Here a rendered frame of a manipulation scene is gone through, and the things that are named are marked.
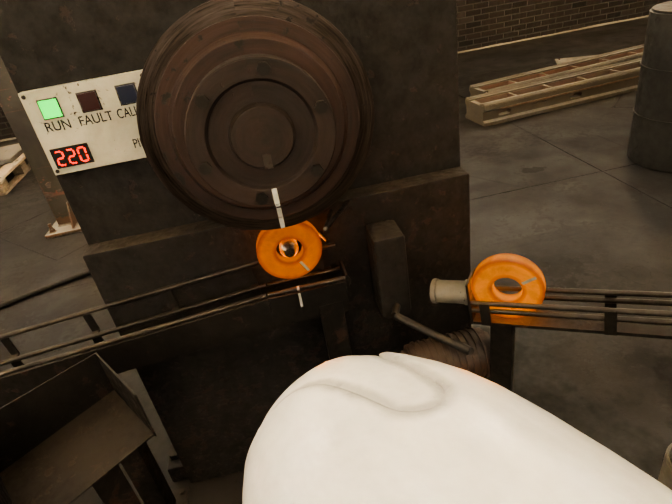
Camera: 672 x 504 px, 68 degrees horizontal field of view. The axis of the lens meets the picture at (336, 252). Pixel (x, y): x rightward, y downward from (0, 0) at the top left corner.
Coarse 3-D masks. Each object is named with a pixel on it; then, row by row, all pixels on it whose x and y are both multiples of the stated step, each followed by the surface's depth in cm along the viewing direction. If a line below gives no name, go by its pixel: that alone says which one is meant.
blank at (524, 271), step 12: (480, 264) 109; (492, 264) 106; (504, 264) 105; (516, 264) 104; (528, 264) 104; (480, 276) 109; (492, 276) 108; (504, 276) 106; (516, 276) 105; (528, 276) 104; (540, 276) 104; (480, 288) 110; (492, 288) 110; (528, 288) 106; (540, 288) 105; (480, 300) 112; (492, 300) 111; (504, 300) 110; (516, 300) 109; (528, 300) 107; (540, 300) 106
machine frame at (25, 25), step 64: (0, 0) 95; (64, 0) 96; (128, 0) 98; (192, 0) 100; (320, 0) 104; (384, 0) 106; (448, 0) 109; (64, 64) 102; (128, 64) 104; (384, 64) 113; (448, 64) 115; (384, 128) 120; (448, 128) 123; (64, 192) 114; (128, 192) 116; (384, 192) 122; (448, 192) 125; (128, 256) 118; (192, 256) 121; (256, 256) 124; (448, 256) 135; (128, 320) 127; (320, 320) 137; (384, 320) 141; (448, 320) 146; (192, 384) 140; (256, 384) 144; (192, 448) 152
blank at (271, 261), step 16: (304, 224) 113; (272, 240) 113; (304, 240) 115; (320, 240) 116; (272, 256) 115; (304, 256) 117; (320, 256) 118; (272, 272) 117; (288, 272) 118; (304, 272) 119
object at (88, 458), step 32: (96, 352) 109; (64, 384) 105; (96, 384) 110; (0, 416) 98; (32, 416) 102; (64, 416) 107; (96, 416) 108; (128, 416) 106; (0, 448) 100; (32, 448) 104; (64, 448) 102; (96, 448) 101; (128, 448) 99; (0, 480) 97; (32, 480) 97; (64, 480) 96; (96, 480) 94
